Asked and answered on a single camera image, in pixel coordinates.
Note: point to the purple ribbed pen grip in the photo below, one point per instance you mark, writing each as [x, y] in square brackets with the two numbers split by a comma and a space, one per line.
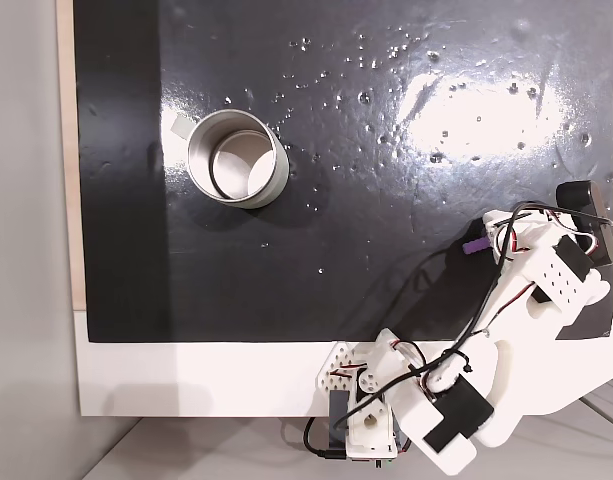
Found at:
[475, 247]

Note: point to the silver metal cup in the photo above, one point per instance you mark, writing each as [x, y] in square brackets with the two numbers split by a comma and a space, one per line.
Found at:
[266, 192]

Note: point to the glossy black mat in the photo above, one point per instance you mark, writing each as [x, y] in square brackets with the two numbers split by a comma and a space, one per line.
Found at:
[226, 270]

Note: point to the small clear tape piece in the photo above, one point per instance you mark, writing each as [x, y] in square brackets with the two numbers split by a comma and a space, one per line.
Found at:
[181, 127]

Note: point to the light wooden board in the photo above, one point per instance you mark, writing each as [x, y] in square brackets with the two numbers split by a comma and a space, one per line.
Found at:
[68, 150]

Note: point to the black oval camera box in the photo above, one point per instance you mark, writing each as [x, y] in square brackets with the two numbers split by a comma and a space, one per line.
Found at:
[578, 197]

